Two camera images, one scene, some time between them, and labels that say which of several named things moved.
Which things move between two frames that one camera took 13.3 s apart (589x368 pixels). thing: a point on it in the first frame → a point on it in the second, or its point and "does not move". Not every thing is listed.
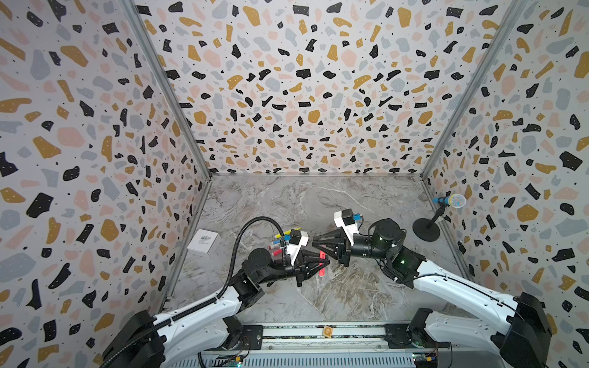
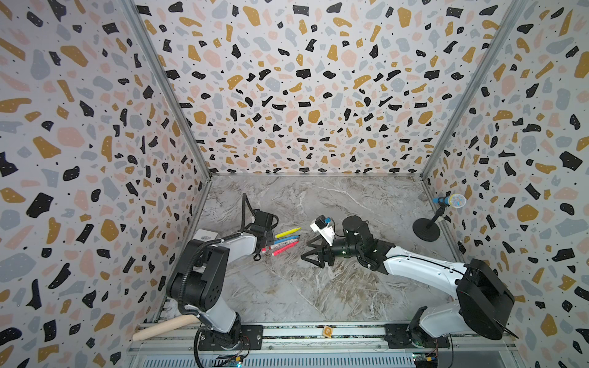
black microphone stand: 427,230 does not move
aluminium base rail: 340,345 does not move
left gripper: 308,262 → 270,240
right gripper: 343,252 does not move
